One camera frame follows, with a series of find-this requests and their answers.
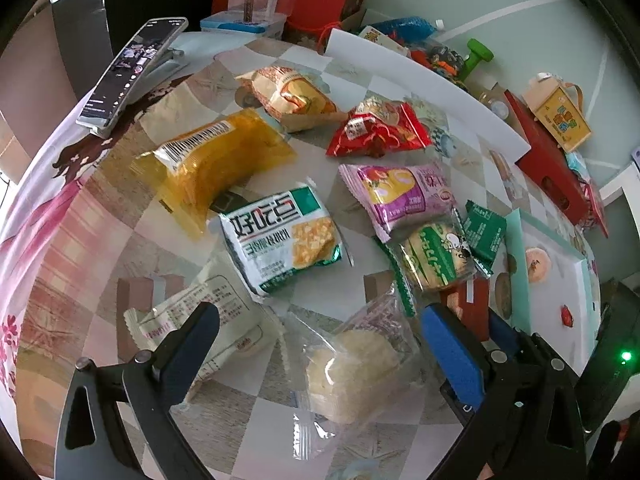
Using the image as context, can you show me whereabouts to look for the green dumbbell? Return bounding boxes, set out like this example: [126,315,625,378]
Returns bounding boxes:
[460,38,495,81]

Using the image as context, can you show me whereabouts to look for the checkered tablecloth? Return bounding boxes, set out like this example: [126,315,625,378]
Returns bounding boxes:
[15,35,601,480]

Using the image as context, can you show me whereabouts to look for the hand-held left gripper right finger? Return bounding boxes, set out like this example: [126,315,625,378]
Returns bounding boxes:
[420,302,596,480]

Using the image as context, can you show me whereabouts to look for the pink patterned packet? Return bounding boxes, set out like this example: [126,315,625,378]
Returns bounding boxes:
[580,175,610,238]

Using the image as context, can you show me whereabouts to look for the orange jelly cup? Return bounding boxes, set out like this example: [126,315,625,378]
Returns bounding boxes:
[525,246,552,283]

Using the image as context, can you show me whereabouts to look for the red gift box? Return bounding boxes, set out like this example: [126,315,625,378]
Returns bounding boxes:
[504,90,610,238]

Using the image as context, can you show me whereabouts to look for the blue bottle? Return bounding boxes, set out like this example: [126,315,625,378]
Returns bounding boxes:
[372,16,446,43]

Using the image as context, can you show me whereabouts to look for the small dark green packet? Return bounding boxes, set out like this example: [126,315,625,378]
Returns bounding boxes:
[462,199,508,266]

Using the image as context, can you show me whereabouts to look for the white round container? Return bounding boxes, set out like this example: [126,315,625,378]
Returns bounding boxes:
[480,85,511,121]

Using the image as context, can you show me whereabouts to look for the yellow suitcase shaped box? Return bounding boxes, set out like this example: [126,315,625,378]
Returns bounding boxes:
[522,72,592,153]

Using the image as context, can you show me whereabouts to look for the teal tray box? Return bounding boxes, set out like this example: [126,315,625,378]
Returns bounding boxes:
[502,208,601,376]

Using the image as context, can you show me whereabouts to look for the white yellow card box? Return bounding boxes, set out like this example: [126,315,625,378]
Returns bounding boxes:
[357,25,411,53]

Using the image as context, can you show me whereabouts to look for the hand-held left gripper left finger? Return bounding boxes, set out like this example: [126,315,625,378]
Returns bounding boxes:
[52,301,223,480]

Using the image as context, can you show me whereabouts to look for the clear plastic box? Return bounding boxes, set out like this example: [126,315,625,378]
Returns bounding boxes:
[227,0,296,23]

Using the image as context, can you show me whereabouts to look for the green white cracker packet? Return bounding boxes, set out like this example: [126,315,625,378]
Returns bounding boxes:
[218,185,355,302]

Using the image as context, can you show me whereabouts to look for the pink snack packet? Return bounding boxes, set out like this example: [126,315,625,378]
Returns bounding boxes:
[339,161,458,243]

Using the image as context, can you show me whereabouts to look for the colourful toy pile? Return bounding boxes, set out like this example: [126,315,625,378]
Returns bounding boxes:
[410,42,468,81]

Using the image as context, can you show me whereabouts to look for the green biscuit packet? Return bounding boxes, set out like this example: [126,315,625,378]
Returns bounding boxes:
[375,210,493,318]

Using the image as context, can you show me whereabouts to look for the blue wipes packet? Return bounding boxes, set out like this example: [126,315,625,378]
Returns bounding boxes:
[200,12,288,38]

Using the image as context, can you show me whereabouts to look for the black smartphone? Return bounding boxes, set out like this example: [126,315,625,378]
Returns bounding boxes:
[76,18,190,138]

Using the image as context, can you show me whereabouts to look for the clear round cake packet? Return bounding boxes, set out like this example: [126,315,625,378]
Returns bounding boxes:
[282,280,426,461]

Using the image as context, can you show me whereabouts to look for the red snack packet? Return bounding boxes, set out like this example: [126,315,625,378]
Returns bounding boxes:
[326,95,433,158]

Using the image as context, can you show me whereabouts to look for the light blue tissue packet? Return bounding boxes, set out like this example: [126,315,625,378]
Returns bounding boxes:
[567,152,593,181]

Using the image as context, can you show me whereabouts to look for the yellow snack packet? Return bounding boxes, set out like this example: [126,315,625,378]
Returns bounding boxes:
[132,108,297,242]

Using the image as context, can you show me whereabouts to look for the grey phone stand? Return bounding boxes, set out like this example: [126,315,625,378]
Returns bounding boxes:
[145,46,192,77]

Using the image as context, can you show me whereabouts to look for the orange bread packet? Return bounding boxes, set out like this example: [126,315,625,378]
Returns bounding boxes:
[235,65,346,133]

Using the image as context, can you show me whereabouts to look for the cream white snack packet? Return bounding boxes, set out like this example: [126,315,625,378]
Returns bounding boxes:
[123,255,286,393]

